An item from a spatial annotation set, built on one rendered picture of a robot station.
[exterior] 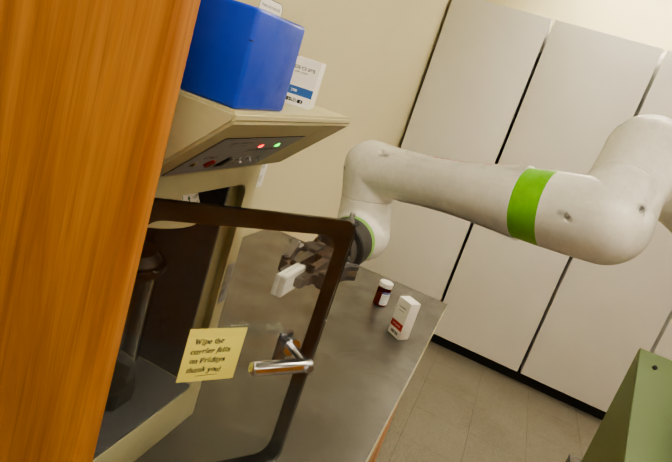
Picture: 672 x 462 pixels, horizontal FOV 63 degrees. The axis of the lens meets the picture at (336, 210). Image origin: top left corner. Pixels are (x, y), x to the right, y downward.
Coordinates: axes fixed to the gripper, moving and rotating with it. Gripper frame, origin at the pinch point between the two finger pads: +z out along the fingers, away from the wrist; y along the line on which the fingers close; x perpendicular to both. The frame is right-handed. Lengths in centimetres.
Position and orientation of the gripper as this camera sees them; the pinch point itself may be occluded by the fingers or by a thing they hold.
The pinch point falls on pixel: (287, 278)
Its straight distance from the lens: 76.1
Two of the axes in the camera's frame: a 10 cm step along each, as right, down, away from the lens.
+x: -3.0, 9.2, 2.5
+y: 8.9, 3.7, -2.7
